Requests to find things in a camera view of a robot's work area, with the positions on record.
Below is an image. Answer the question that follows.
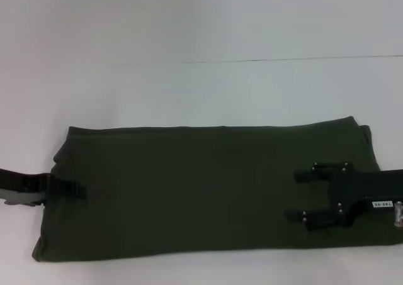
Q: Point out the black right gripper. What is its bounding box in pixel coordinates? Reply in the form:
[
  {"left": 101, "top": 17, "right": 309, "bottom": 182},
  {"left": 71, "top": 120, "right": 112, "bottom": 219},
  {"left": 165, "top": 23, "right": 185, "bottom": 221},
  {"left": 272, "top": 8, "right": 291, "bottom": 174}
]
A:
[{"left": 285, "top": 161, "right": 403, "bottom": 235}]

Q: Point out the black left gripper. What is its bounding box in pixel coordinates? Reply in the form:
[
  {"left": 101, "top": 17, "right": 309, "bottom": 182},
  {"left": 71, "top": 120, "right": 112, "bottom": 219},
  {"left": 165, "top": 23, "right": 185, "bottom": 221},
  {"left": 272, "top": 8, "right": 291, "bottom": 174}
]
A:
[{"left": 0, "top": 167, "right": 88, "bottom": 208}]

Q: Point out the dark green FREE t-shirt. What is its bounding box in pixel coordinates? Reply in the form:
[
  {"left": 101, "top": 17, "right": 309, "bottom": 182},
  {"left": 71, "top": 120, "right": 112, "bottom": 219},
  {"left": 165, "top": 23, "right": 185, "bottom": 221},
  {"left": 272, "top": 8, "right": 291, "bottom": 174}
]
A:
[{"left": 31, "top": 116, "right": 403, "bottom": 252}]

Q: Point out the right gripper silver plug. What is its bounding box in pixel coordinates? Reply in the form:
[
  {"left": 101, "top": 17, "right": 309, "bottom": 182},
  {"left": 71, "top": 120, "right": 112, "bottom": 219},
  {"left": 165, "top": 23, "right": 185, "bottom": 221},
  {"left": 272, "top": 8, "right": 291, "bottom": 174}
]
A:
[{"left": 393, "top": 199, "right": 403, "bottom": 229}]

